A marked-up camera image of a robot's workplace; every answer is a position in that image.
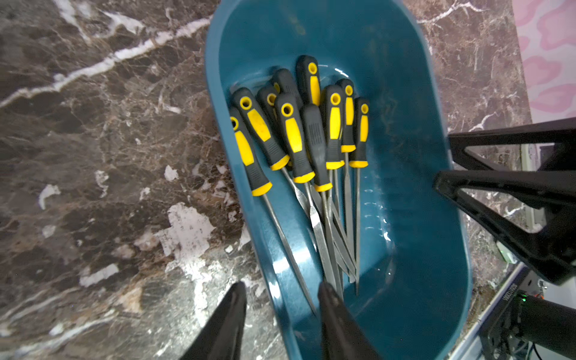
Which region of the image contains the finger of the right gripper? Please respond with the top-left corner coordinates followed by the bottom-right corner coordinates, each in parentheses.
top-left (433, 170), bottom-right (575, 285)
top-left (448, 118), bottom-right (575, 171)

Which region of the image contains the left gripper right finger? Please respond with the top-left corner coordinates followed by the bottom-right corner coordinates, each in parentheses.
top-left (318, 281), bottom-right (382, 360)

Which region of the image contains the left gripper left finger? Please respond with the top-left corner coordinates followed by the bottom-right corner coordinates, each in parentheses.
top-left (181, 281), bottom-right (247, 359)

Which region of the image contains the teal plastic storage box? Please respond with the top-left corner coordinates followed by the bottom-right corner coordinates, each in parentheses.
top-left (205, 1), bottom-right (472, 359)

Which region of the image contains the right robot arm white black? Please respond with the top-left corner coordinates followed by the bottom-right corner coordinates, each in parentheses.
top-left (434, 118), bottom-right (575, 359)

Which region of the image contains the yellow black file in box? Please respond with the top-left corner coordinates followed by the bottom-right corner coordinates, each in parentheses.
top-left (350, 97), bottom-right (369, 295)
top-left (271, 68), bottom-right (303, 109)
top-left (301, 103), bottom-right (356, 285)
top-left (256, 84), bottom-right (287, 152)
top-left (296, 55), bottom-right (321, 106)
top-left (322, 84), bottom-right (356, 278)
top-left (336, 79), bottom-right (356, 264)

